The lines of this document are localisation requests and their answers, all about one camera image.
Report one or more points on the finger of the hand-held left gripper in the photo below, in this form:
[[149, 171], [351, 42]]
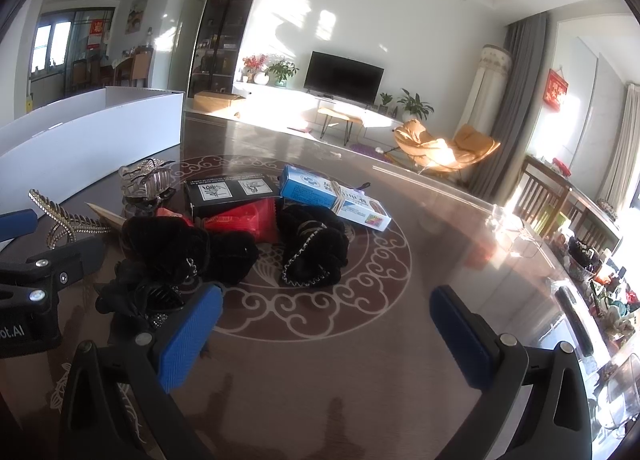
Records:
[[15, 226], [65, 255]]

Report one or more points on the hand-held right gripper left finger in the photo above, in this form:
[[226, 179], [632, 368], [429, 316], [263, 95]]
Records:
[[192, 335]]

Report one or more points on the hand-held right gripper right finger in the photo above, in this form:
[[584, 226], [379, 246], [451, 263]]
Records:
[[460, 335]]

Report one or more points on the black flower claw clip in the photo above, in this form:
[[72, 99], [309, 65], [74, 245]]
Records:
[[130, 297]]

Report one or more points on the black velvet scrunchie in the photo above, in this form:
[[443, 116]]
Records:
[[165, 245], [230, 252]]

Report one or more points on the red packet with gold seal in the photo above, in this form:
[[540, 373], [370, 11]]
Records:
[[167, 213]]

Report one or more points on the silver rhinestone bow claw clip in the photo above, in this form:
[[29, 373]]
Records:
[[150, 180]]

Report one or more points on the plain red snack packet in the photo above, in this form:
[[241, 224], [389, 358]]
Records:
[[245, 221]]

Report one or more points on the white cardboard box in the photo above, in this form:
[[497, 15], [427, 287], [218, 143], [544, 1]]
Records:
[[100, 130]]

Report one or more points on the black printed box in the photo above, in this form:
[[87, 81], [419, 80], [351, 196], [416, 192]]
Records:
[[225, 190]]

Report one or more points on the black fabric pouch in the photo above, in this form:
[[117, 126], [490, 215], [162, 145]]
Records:
[[320, 245]]

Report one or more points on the dark patterned glass desktop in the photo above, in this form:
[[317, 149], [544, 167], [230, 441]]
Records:
[[325, 365]]

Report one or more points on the gold rhinestone hair clip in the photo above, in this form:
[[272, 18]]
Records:
[[60, 220]]

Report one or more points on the beige pointed hair clip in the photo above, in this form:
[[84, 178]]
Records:
[[105, 215]]

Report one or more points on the pile of small clutter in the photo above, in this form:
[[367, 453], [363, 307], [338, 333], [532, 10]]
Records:
[[610, 285]]

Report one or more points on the dark dining chair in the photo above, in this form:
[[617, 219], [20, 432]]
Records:
[[81, 74]]

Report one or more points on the brown slatted wooden chair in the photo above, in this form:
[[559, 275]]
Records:
[[542, 190]]

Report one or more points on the small black clip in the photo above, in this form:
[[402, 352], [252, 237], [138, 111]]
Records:
[[363, 185]]

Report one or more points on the blue and white box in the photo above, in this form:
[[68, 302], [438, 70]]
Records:
[[305, 190]]

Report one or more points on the orange lounge chair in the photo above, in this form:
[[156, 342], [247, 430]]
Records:
[[420, 137], [472, 142]]

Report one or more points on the light wooden dining chair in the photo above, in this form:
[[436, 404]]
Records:
[[142, 67]]

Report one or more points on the purple floor mat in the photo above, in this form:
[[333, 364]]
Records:
[[367, 150]]

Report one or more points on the red door poster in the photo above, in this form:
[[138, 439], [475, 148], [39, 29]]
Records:
[[97, 30]]

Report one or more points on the brown cardboard carton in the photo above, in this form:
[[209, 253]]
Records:
[[217, 101]]

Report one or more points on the tall leafy potted plant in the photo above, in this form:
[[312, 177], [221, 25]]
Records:
[[414, 105]]

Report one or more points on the small green potted plant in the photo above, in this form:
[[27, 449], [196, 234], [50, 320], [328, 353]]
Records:
[[385, 100]]

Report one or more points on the white sheer curtain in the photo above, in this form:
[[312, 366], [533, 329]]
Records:
[[625, 150]]

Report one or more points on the wooden bench with hairpin legs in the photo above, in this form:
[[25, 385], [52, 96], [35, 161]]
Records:
[[340, 113]]

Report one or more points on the covered standing air conditioner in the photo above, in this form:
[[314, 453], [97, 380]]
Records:
[[492, 85]]

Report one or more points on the grey curtain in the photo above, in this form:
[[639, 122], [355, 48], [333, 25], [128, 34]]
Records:
[[522, 90]]

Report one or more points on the white television cabinet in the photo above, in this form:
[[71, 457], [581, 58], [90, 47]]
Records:
[[295, 97]]

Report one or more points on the vase of red flowers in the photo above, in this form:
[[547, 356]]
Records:
[[256, 70]]

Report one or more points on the bushy green potted plant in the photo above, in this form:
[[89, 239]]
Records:
[[282, 71]]

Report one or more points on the dark glass display cabinet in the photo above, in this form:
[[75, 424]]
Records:
[[225, 25]]

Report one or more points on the black flat television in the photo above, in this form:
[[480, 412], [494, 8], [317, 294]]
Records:
[[345, 77]]

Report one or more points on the framed wall picture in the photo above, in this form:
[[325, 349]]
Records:
[[136, 14]]

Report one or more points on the red wall hanging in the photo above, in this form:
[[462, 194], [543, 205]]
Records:
[[557, 90]]

